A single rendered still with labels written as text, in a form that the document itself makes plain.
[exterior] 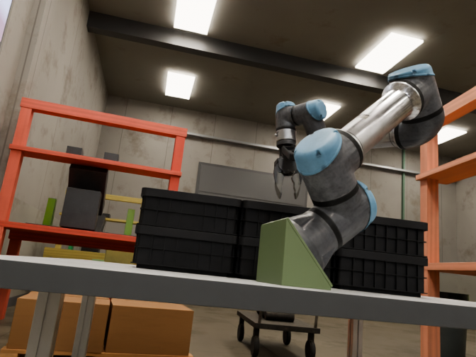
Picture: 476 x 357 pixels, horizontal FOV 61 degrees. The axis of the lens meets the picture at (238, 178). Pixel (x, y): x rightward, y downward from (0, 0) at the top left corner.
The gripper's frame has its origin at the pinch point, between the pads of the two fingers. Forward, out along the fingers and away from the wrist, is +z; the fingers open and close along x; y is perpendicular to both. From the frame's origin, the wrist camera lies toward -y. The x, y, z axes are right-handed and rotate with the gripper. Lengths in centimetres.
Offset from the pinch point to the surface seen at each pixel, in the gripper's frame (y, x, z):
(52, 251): 483, 232, 4
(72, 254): 484, 204, 8
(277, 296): -71, 20, 30
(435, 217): 152, -154, -16
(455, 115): 122, -158, -88
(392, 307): -68, -1, 32
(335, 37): 475, -207, -376
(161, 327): 149, 51, 64
